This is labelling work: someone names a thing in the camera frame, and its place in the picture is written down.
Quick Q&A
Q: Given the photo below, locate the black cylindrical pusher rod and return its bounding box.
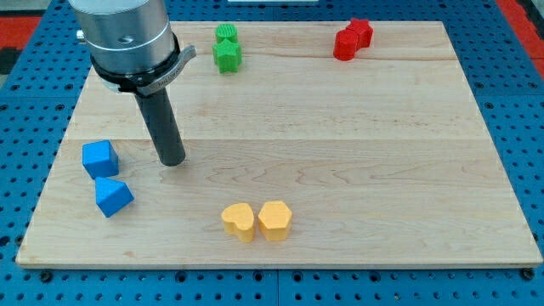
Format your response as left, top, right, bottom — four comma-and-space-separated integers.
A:
135, 88, 185, 167

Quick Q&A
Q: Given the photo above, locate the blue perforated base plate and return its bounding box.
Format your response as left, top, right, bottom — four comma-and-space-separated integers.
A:
1, 0, 543, 305

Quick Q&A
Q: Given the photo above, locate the red hexagon block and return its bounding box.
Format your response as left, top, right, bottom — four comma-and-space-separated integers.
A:
333, 29, 359, 61

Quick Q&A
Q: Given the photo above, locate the green cylinder block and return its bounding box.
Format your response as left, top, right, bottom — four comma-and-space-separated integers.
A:
215, 23, 238, 43

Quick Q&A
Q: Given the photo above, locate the blue triangle block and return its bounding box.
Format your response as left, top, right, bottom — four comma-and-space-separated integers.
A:
95, 177, 134, 218

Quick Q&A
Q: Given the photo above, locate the red star block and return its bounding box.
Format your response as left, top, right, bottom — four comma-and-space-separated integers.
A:
346, 18, 374, 49

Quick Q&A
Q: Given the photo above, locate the green star block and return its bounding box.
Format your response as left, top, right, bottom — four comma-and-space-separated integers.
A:
212, 39, 241, 74

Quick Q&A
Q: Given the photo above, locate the wooden board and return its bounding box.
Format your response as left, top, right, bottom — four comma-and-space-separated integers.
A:
16, 21, 542, 269

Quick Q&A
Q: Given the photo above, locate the blue cube block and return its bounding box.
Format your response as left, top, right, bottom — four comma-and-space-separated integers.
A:
82, 140, 119, 179

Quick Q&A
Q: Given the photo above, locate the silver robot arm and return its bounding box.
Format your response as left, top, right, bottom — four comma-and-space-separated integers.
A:
69, 0, 196, 97

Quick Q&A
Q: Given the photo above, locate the yellow heart block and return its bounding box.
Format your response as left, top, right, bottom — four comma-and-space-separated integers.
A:
221, 203, 255, 243

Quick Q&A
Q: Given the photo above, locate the yellow hexagon block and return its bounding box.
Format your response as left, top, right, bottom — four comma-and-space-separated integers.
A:
258, 201, 292, 241

